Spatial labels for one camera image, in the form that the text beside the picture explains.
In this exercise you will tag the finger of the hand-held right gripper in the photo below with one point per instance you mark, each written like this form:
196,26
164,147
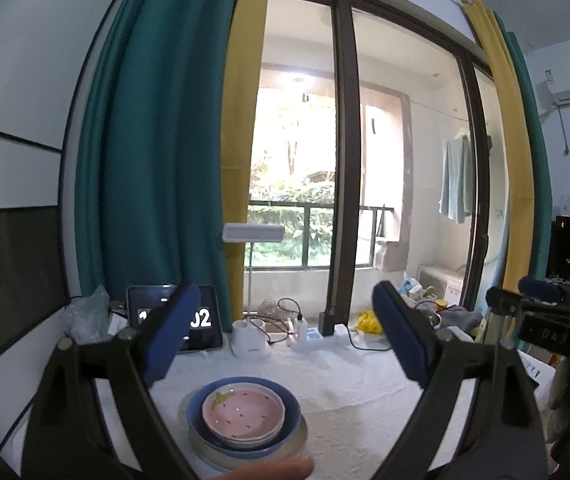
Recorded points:
507,302
542,290

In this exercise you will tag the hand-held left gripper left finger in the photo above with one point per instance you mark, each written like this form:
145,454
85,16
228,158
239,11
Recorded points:
172,335

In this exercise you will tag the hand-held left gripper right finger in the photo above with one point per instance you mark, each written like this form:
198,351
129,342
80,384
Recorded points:
400,335

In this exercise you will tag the pink strawberry bowl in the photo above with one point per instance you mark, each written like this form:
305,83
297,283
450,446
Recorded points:
240,410

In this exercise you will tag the cream plate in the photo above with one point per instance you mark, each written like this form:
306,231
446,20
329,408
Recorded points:
215,460

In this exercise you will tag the blue plate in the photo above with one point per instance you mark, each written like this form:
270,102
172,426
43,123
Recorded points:
291,410

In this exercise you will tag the person's left hand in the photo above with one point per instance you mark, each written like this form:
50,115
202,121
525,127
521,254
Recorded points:
275,470

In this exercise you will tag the tablet with clock display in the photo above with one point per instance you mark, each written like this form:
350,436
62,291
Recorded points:
205,330

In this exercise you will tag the yellow packet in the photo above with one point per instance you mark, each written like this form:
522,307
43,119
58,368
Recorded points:
369,322

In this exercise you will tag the blue and white packet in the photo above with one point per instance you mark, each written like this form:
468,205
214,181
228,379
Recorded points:
410,290

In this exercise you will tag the grey cloth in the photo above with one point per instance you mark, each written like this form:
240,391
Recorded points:
457,317

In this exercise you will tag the white washing machine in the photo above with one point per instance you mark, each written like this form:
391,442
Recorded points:
440,282

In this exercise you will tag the black charger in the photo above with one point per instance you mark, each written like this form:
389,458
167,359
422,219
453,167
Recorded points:
326,325

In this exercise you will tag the white desk lamp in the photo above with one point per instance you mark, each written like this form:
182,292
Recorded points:
250,340

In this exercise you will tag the clear plastic bag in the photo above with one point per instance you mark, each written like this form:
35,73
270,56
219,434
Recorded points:
90,315

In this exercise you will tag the white power strip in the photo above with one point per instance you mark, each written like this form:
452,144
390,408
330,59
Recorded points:
315,342

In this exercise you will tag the white charger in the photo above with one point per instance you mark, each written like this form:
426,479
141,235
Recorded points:
301,330

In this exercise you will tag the teal curtain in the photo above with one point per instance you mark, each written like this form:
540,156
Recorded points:
155,135
535,160

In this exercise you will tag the light blue hanging towel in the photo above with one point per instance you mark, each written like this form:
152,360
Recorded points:
455,180

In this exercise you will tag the yellow curtain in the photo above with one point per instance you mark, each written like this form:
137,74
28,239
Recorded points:
510,160
245,85

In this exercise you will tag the balcony railing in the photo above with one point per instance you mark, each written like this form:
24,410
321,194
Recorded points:
315,230

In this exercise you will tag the dark sliding door frame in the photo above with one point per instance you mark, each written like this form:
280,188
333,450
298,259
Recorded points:
345,160

